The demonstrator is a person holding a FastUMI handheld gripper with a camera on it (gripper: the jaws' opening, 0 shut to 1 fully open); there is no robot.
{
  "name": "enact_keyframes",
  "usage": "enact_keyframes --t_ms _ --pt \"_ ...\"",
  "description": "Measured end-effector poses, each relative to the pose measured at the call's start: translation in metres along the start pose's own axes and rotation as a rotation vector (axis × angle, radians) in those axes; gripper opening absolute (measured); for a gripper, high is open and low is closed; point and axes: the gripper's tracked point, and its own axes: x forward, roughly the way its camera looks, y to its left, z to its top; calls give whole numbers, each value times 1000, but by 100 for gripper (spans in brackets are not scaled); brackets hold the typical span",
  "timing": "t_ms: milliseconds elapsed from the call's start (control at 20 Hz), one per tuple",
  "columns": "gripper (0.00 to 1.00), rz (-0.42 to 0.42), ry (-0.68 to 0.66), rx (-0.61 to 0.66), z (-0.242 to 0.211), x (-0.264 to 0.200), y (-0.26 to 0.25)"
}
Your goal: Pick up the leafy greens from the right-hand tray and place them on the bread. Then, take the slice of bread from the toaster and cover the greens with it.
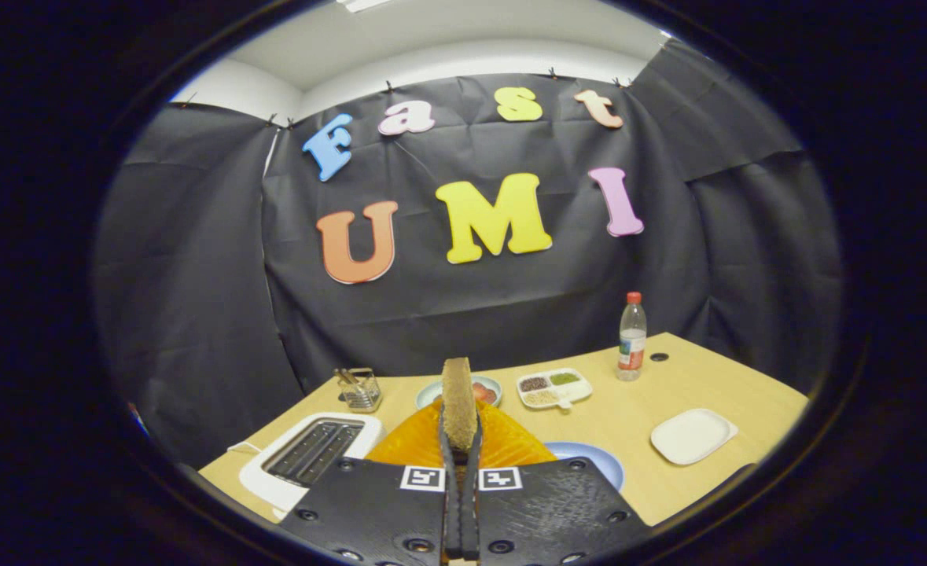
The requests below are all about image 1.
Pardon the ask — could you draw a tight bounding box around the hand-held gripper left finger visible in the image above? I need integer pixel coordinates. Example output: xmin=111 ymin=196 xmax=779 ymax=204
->
xmin=278 ymin=397 xmax=464 ymax=566

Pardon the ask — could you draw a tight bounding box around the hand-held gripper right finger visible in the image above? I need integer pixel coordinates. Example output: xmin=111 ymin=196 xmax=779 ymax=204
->
xmin=462 ymin=397 xmax=653 ymax=566

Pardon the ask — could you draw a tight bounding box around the brown toast bread slice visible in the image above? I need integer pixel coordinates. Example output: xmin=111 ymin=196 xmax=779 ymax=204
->
xmin=441 ymin=358 xmax=478 ymax=453

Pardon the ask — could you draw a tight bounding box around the blue round plate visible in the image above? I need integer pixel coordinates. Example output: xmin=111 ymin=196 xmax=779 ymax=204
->
xmin=543 ymin=441 xmax=625 ymax=492

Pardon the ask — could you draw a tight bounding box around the white toaster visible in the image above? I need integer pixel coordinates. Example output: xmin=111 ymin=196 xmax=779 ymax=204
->
xmin=239 ymin=413 xmax=385 ymax=520

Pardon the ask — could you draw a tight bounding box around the clear square stick holder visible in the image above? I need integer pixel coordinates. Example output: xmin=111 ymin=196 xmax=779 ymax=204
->
xmin=334 ymin=367 xmax=382 ymax=413

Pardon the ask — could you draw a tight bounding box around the white divided seed tray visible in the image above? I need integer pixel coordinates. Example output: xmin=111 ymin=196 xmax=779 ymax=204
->
xmin=517 ymin=368 xmax=594 ymax=411

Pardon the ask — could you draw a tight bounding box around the pale green round plate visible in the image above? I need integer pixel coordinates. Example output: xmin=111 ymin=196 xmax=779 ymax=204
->
xmin=417 ymin=376 xmax=503 ymax=410

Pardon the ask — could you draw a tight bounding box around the white square plate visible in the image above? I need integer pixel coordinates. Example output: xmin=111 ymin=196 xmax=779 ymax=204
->
xmin=650 ymin=408 xmax=739 ymax=466

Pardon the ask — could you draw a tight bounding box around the clear red-capped water bottle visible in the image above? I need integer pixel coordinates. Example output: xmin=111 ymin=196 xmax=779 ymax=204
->
xmin=617 ymin=292 xmax=647 ymax=382

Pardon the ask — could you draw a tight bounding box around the black backdrop cloth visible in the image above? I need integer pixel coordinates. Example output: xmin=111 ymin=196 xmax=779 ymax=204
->
xmin=94 ymin=39 xmax=845 ymax=472

